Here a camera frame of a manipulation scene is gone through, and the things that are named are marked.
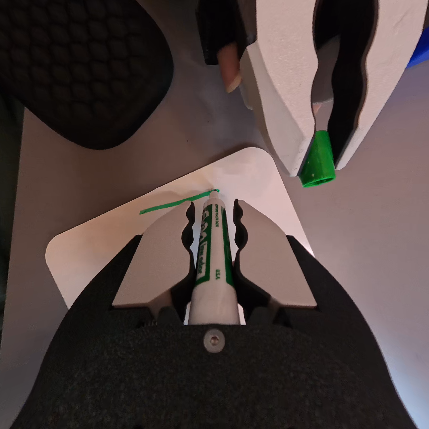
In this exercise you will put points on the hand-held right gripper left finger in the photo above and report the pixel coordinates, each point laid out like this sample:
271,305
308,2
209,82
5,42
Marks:
151,275

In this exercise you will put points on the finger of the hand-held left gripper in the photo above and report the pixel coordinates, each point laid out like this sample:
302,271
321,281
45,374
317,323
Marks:
281,87
392,67

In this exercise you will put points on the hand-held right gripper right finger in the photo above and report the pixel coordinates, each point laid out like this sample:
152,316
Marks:
278,275

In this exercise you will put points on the green whiteboard marker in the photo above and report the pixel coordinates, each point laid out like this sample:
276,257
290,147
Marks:
213,288

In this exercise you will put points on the green marker cap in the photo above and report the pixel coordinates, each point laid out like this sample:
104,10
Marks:
318,164

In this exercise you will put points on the white whiteboard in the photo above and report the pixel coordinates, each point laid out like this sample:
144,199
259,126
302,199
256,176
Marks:
255,181

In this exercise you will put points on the person's left hand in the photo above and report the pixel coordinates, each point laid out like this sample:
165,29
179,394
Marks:
231,67

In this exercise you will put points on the blue open-front storage bin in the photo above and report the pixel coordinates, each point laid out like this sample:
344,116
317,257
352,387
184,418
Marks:
421,62

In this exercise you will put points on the black mesh chair armrest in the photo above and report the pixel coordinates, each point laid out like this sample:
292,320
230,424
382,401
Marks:
80,67

